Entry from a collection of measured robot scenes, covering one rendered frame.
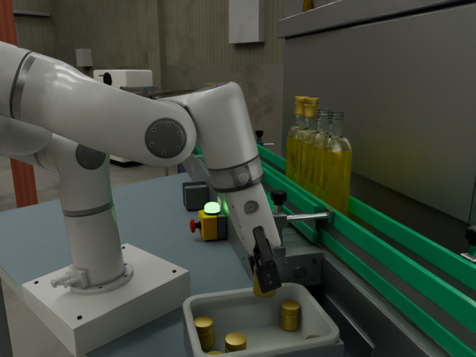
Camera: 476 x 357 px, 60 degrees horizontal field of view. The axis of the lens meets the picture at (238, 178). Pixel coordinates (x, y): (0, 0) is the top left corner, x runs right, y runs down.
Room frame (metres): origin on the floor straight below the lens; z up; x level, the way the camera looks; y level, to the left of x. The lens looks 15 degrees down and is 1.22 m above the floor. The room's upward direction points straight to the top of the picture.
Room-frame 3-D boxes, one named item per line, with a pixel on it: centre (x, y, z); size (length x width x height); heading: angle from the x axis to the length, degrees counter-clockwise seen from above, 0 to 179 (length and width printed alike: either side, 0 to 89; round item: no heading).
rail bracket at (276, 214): (0.72, -0.10, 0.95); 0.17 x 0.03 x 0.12; 105
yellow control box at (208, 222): (1.12, 0.08, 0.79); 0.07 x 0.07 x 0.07; 15
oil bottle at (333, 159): (0.83, -0.20, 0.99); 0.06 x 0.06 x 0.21; 14
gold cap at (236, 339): (0.56, 0.00, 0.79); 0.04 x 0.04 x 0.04
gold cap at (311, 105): (0.94, -0.17, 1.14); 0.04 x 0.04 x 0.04
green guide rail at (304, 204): (1.61, 0.07, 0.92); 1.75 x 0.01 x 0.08; 15
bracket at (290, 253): (0.72, -0.11, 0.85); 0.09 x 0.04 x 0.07; 105
